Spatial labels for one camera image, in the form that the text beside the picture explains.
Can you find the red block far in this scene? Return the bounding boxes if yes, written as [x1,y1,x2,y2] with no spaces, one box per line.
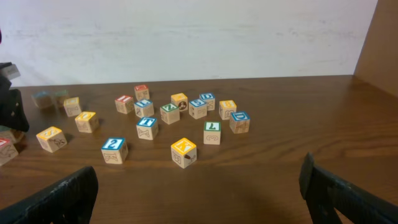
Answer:
[134,85,150,101]

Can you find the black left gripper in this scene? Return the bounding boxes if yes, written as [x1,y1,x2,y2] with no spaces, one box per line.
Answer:
[0,75,29,132]

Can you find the blue L block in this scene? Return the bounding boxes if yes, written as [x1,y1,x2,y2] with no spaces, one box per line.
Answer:
[134,99,154,118]

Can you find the yellow K block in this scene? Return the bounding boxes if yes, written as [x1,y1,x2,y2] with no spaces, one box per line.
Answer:
[170,138,198,169]

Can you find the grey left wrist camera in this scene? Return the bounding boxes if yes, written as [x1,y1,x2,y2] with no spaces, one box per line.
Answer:
[0,62,21,80]

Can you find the blue T block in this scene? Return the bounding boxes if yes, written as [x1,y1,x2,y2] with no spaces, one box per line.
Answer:
[136,117,159,140]

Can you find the red I block upper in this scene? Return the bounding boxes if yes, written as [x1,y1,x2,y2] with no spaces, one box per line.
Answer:
[114,95,134,114]

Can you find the yellow block with ball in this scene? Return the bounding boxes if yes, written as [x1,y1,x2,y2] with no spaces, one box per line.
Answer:
[170,93,188,111]

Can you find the red I block lower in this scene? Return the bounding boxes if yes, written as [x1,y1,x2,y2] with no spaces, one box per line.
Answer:
[0,138,19,166]

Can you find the red i block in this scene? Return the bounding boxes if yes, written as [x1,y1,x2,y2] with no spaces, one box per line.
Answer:
[114,95,134,114]
[0,138,19,166]

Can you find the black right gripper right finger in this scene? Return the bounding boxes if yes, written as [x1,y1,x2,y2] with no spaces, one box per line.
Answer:
[299,152,397,224]

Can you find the blue 2 block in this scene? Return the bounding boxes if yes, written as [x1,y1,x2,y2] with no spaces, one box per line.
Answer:
[101,138,128,164]

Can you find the green N block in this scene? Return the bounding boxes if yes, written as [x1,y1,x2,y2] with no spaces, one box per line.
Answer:
[53,90,70,108]

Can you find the blue d block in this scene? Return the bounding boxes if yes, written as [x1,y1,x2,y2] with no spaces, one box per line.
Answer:
[229,111,251,134]
[199,93,216,111]

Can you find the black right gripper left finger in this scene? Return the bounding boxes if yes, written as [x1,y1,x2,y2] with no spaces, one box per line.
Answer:
[1,166,98,223]

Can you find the green B block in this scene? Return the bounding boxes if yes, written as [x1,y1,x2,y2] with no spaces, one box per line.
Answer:
[0,126,24,144]

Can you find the blue X block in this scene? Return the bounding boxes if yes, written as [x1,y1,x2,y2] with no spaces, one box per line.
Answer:
[31,91,53,109]

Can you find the blue 5 block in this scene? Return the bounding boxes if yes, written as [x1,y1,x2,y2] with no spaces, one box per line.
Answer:
[188,99,207,119]

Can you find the green 7 block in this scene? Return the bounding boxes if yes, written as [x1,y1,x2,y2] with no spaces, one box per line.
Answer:
[203,121,221,145]

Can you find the green Z block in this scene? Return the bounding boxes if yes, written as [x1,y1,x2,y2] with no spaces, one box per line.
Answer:
[160,103,180,124]

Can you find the yellow 8 block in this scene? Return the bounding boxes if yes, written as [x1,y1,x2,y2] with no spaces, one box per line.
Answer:
[219,100,237,120]

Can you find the blue D block right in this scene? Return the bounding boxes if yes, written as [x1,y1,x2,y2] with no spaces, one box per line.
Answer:
[229,111,251,134]

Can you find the blue D block far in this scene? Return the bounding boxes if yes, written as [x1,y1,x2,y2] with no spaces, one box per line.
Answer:
[199,93,216,111]

